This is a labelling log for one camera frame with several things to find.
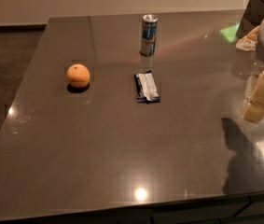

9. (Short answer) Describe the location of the crumpled white snack bag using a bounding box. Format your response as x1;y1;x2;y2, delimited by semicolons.
236;26;260;51

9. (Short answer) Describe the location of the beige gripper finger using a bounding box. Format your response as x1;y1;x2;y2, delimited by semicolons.
242;71;264;123

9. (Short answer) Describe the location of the dark box with snack jar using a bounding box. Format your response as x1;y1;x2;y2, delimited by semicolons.
236;0;264;38

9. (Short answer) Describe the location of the blue white rxbar wrapper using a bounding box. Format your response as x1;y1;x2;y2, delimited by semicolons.
133;70;160;103

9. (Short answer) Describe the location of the orange fruit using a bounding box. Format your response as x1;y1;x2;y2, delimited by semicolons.
66;63;90;89

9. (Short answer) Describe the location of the blue silver drink can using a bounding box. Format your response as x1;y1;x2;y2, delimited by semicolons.
140;14;158;57

